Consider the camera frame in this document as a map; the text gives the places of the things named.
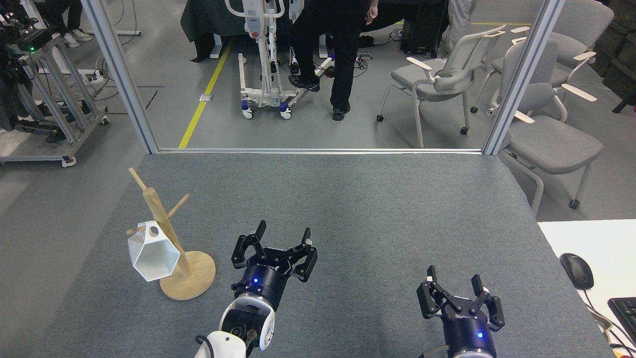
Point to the metal floor socket plate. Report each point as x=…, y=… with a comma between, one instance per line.
x=206, y=97

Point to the black stacked crates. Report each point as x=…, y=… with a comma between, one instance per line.
x=618, y=54

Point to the dark table cloth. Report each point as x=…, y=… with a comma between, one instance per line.
x=203, y=22

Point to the white stand on wheels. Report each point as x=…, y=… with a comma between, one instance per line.
x=262, y=54

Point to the black box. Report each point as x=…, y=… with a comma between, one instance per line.
x=422, y=27

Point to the black keyboard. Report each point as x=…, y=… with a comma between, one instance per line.
x=625, y=315

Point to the silver post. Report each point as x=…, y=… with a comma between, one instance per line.
x=521, y=79
x=121, y=79

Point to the silver table edge rail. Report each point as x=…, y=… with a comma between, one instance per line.
x=318, y=150

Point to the person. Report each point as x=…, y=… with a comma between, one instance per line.
x=343, y=44
x=62, y=15

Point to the person's hand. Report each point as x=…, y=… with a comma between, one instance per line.
x=371, y=16

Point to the white hexagonal cup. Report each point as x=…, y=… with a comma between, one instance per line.
x=154, y=258

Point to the wooden cup rack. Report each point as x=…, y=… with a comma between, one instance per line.
x=191, y=278

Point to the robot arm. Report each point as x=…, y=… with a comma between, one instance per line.
x=472, y=356
x=248, y=323

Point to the grey chair with armrests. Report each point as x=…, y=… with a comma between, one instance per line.
x=581, y=25
x=447, y=74
x=551, y=141

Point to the white desk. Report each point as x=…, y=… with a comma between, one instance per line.
x=601, y=243

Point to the white power strip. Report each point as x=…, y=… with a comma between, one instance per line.
x=94, y=76

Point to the black computer mouse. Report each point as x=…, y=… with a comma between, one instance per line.
x=577, y=271

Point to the aluminium frame cart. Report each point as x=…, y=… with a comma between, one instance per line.
x=54, y=94

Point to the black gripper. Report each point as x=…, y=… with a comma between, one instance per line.
x=263, y=278
x=467, y=333

